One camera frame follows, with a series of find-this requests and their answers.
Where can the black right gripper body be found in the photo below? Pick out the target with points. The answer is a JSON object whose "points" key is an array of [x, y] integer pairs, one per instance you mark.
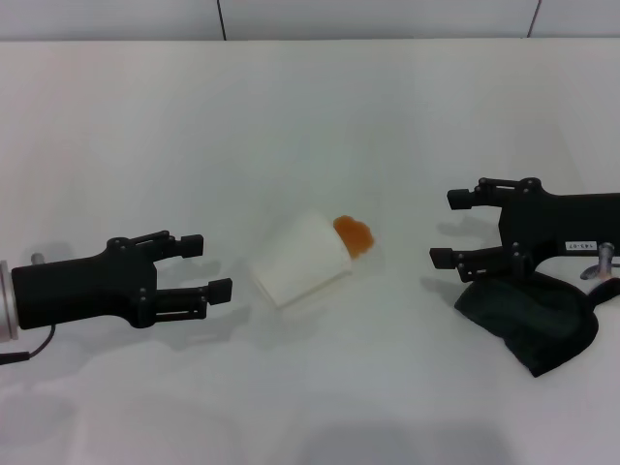
{"points": [[557, 223]]}

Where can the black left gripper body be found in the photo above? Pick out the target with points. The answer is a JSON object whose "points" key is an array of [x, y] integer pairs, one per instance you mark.
{"points": [[82, 286]]}

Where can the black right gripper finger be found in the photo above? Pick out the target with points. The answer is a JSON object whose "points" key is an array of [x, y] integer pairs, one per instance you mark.
{"points": [[443, 257], [460, 198]]}

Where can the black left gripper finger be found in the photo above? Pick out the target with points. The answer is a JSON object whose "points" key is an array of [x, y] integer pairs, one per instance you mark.
{"points": [[220, 292], [191, 244]]}

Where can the white paper cup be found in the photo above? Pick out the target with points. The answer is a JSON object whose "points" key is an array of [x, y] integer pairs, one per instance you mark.
{"points": [[300, 257]]}

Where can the dark blue rag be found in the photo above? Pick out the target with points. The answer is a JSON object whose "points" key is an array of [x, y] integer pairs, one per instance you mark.
{"points": [[533, 319]]}

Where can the brown water stain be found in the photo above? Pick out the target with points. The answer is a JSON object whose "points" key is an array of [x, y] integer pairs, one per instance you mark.
{"points": [[356, 237]]}

